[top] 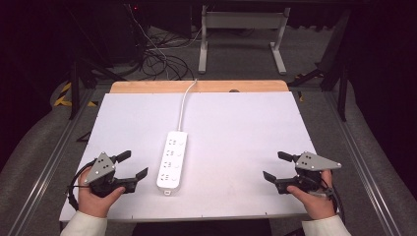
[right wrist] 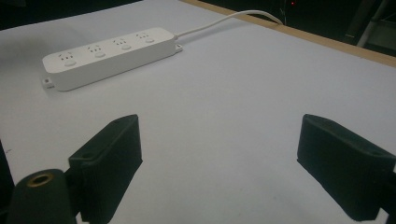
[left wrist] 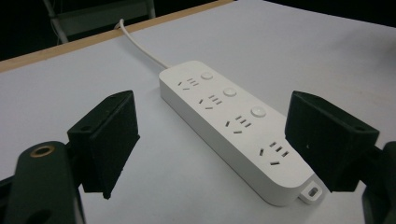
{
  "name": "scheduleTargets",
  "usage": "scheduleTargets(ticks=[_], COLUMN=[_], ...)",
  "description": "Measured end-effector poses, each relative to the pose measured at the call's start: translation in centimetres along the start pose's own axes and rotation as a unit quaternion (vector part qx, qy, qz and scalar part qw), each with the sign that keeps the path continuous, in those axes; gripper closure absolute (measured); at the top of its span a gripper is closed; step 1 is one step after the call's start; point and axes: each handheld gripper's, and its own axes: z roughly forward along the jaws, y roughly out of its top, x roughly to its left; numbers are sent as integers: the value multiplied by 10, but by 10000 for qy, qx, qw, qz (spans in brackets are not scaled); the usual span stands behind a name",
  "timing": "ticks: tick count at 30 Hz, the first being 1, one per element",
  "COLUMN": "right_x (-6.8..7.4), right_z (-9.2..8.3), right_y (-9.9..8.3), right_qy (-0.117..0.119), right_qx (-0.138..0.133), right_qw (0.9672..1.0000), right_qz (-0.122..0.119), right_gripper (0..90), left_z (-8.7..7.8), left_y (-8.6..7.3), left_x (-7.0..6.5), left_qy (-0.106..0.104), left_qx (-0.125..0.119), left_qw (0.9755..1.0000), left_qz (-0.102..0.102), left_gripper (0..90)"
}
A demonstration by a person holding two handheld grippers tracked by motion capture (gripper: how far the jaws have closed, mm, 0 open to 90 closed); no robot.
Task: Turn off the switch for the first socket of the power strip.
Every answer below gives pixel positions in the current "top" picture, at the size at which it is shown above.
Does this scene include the aluminium floor rail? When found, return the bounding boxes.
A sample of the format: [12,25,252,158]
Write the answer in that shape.
[322,90,403,236]
[6,88,96,236]

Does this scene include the dark equipment cabinet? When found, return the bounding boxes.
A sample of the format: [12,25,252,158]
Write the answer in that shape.
[74,2,149,66]

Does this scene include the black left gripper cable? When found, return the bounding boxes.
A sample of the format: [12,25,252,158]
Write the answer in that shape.
[66,159,96,211]

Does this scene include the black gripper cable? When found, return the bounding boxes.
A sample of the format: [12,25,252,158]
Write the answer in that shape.
[323,182,346,226]
[66,159,96,211]

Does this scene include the white power strip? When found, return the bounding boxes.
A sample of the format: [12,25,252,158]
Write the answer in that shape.
[155,130,189,197]

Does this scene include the person's left hand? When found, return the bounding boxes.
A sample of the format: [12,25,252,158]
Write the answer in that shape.
[77,166,127,219]

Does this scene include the black tripod stand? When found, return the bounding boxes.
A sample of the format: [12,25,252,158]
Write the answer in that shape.
[66,54,130,121]

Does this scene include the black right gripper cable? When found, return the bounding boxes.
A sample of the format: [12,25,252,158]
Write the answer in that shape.
[323,182,346,226]

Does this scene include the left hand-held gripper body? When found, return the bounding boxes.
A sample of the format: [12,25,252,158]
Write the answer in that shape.
[84,151,139,199]

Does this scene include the white metal table frame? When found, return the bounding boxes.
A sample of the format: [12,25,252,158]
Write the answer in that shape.
[197,4,292,76]

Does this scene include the yellow black hazard tape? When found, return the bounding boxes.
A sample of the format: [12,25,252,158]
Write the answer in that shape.
[52,81,99,108]

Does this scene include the black metal stand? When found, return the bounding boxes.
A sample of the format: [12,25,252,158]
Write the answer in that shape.
[287,9,352,123]

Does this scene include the person's right hand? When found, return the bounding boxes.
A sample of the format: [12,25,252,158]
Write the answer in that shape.
[286,169,337,221]

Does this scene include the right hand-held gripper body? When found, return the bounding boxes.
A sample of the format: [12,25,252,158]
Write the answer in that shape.
[274,150,342,195]

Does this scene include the white power strip cable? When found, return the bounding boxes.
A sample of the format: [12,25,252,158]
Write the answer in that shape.
[176,78,199,133]

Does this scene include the bundle of black floor cables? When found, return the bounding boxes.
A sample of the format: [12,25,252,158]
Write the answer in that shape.
[139,29,198,82]

